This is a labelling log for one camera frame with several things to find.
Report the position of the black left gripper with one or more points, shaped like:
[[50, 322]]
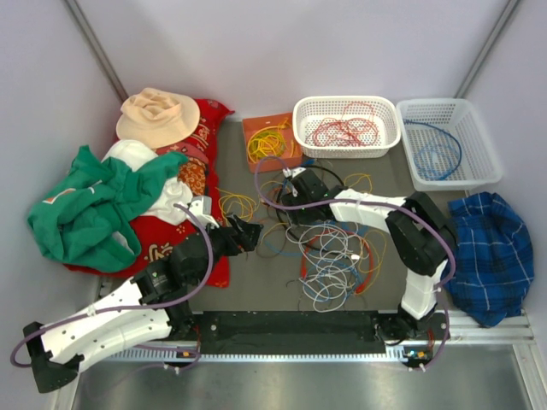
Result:
[[246, 239]]

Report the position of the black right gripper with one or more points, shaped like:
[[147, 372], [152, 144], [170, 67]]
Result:
[[297, 218]]

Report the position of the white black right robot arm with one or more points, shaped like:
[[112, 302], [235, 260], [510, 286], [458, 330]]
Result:
[[424, 239]]

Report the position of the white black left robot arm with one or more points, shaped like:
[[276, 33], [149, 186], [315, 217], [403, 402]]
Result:
[[151, 305]]

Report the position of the orange cardboard box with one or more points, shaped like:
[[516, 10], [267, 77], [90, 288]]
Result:
[[271, 136]]

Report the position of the red patterned cloth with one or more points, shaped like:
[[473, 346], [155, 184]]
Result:
[[158, 237]]

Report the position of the white garment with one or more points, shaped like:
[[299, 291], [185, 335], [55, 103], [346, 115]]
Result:
[[136, 154]]

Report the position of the beige bucket hat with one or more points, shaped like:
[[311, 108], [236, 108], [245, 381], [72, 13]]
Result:
[[157, 118]]

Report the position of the white empty perforated basket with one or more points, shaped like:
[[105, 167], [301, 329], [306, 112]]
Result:
[[447, 145]]

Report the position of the green garment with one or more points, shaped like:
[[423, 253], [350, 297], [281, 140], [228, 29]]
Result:
[[85, 220]]

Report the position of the blue plaid cloth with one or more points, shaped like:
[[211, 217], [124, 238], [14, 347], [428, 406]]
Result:
[[494, 259]]

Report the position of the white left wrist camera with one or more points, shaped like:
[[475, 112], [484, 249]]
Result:
[[200, 207]]

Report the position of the white basket with red cable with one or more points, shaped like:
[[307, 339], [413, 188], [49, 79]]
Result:
[[345, 127]]

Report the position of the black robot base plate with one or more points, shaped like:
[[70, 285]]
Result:
[[307, 333]]

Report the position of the slotted cable duct rail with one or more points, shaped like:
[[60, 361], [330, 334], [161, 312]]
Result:
[[399, 353]]

